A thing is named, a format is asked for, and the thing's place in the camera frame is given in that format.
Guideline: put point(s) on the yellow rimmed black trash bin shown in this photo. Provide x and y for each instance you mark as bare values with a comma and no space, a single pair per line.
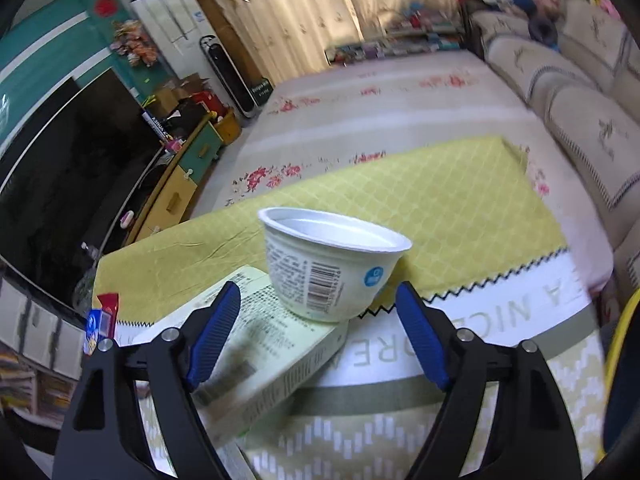
620,438

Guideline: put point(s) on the blue tissue pack red tray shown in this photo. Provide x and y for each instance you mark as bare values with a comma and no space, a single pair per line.
101,322

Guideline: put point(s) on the black tower fan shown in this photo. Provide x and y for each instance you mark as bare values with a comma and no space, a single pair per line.
229,75

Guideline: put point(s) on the white standing air conditioner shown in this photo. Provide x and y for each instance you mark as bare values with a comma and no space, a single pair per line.
176,28

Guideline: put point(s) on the flower wall decoration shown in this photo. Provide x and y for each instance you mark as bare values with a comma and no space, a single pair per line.
131,42

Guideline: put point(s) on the clear water bottle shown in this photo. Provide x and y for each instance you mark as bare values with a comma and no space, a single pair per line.
92,252

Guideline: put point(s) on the beige sofa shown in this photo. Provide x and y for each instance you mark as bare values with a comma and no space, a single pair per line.
580,75

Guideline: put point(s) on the large black television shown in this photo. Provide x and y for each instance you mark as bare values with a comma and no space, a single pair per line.
71,183

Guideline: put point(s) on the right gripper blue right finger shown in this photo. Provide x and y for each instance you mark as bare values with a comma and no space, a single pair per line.
414,316

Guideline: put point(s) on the low shelf of books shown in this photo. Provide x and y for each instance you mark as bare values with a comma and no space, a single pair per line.
413,31

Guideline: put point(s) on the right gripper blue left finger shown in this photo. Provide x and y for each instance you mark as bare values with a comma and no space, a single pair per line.
207,331

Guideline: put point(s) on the white yogurt cup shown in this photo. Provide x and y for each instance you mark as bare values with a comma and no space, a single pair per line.
328,267

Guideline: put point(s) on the pale green cardboard box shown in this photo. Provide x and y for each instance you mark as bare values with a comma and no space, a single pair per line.
250,349

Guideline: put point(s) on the floral floor mat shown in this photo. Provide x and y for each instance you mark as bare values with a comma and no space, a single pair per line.
346,116

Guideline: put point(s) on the patterned table cloth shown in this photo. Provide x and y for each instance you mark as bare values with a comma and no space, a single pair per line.
497,231

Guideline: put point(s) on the glass ashtray bowl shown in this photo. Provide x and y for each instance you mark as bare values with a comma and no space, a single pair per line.
83,293

